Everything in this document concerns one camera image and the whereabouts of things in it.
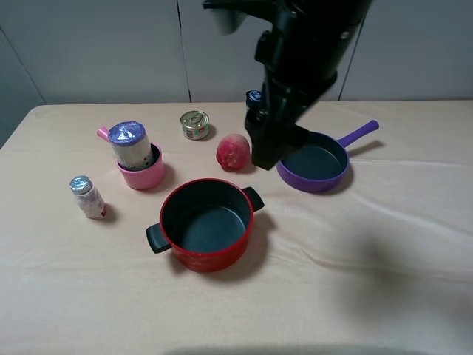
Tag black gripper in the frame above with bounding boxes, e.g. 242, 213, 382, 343
245, 21, 338, 171

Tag white roll purple wrap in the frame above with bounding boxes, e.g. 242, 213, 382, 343
108, 121, 154, 171

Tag purple frying pan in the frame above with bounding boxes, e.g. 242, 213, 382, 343
276, 120, 379, 193

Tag blue labelled jar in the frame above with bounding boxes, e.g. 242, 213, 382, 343
245, 90, 262, 126

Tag red peach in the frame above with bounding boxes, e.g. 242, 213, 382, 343
216, 134, 251, 170

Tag small tin can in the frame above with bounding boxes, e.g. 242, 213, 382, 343
180, 110, 209, 141

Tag pink saucepan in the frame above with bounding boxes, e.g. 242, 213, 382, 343
97, 127, 165, 190

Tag cream tablecloth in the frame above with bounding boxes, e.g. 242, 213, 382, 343
1, 101, 472, 354

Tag small foil-capped bottle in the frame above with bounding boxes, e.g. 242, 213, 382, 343
69, 175, 106, 219

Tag red pot black handles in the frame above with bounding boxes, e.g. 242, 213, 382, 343
146, 178, 265, 273

